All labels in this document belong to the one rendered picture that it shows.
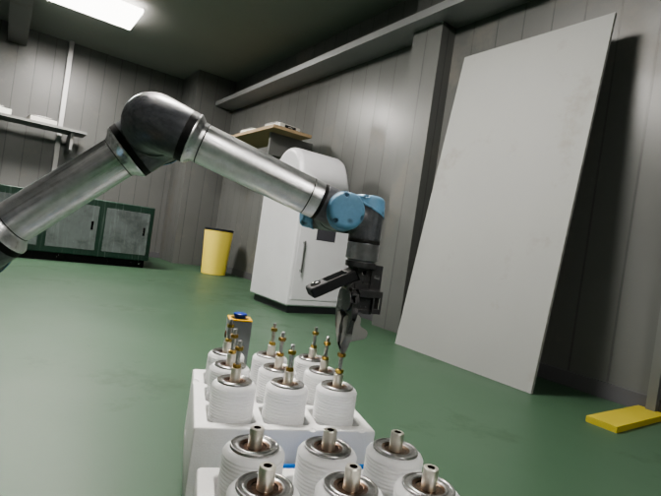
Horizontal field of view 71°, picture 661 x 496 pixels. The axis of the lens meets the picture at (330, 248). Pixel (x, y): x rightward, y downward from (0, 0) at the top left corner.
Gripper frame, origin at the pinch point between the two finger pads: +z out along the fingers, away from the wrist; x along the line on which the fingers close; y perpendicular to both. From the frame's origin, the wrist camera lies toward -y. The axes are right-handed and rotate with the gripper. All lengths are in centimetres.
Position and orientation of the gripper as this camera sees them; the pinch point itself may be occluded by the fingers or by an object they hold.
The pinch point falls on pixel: (339, 345)
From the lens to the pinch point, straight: 110.0
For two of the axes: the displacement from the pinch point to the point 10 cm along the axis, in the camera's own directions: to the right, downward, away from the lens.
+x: -3.6, -0.6, 9.3
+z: -1.4, 9.9, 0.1
